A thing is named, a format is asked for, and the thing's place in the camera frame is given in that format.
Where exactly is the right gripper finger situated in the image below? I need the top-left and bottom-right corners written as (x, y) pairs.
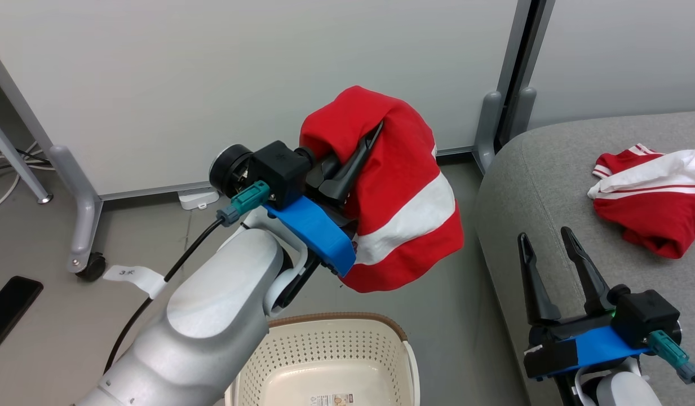
top-left (560, 226), bottom-right (613, 316)
top-left (517, 232), bottom-right (562, 326)

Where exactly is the white partition panel dark edge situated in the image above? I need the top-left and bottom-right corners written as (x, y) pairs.
top-left (508, 0), bottom-right (695, 130)

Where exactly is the grey fabric sofa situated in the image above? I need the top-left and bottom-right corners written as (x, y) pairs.
top-left (474, 110), bottom-right (695, 406)

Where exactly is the long grey partition foot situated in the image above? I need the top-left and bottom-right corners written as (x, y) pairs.
top-left (50, 145), bottom-right (104, 274)

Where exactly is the printed basket sticker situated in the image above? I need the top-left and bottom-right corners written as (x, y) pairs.
top-left (309, 393), bottom-right (355, 406)

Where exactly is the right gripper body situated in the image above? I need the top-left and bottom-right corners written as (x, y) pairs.
top-left (523, 312), bottom-right (616, 381)

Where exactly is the white and red jersey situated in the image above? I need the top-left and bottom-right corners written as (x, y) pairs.
top-left (587, 144), bottom-right (695, 260)

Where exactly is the black floor cable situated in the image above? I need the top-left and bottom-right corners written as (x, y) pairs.
top-left (0, 148), bottom-right (52, 173)

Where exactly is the white partition panel grey frame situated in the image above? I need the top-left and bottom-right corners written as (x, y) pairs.
top-left (0, 0), bottom-right (533, 202)

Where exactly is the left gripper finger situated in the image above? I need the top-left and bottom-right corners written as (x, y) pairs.
top-left (324, 120), bottom-right (385, 205)
top-left (315, 153), bottom-right (343, 189)

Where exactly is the white floor cable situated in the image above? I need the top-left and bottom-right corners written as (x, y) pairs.
top-left (0, 148), bottom-right (43, 214)

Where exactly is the black caster wheel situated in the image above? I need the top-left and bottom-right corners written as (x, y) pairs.
top-left (77, 252), bottom-right (107, 282)

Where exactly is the white paper cable tag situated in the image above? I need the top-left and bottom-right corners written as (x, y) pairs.
top-left (103, 265), bottom-right (167, 300)

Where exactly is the left teal connector black cable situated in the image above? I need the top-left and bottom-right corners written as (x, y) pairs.
top-left (103, 180), bottom-right (271, 374)

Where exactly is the black smartphone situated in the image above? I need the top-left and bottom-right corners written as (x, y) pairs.
top-left (0, 276), bottom-right (44, 348)

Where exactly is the teal connector black cable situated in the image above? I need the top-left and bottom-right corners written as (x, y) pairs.
top-left (103, 180), bottom-right (271, 374)
top-left (647, 330), bottom-right (695, 401)

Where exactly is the grey metal table leg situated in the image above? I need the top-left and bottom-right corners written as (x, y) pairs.
top-left (0, 110), bottom-right (53, 205)

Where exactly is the red garment with white stripe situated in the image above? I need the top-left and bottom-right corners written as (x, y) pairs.
top-left (299, 86), bottom-right (465, 294)

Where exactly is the white power adapter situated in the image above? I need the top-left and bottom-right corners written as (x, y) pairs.
top-left (178, 189), bottom-right (220, 210)

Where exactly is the short grey partition foot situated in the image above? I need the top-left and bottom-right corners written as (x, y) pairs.
top-left (474, 91), bottom-right (503, 174)
top-left (508, 86), bottom-right (537, 142)

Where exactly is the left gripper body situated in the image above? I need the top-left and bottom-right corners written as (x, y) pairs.
top-left (316, 189), bottom-right (357, 233)

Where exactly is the right teal connector black cable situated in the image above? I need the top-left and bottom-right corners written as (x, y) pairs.
top-left (647, 330), bottom-right (695, 401)

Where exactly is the cream perforated laundry basket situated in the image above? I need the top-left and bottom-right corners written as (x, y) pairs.
top-left (224, 313), bottom-right (421, 406)

